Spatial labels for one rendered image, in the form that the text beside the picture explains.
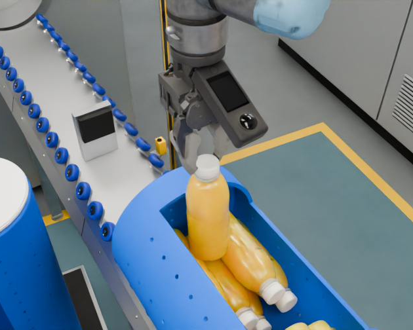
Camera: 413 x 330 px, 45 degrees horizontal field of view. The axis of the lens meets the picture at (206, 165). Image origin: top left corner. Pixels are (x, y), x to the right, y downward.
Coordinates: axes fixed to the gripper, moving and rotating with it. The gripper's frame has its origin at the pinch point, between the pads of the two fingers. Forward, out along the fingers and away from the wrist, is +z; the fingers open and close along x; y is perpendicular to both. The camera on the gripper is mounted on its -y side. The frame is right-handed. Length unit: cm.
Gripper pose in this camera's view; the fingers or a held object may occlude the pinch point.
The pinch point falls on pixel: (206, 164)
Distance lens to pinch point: 76.5
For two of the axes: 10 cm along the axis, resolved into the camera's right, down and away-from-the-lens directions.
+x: -8.5, 3.7, -3.8
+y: -5.3, -5.9, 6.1
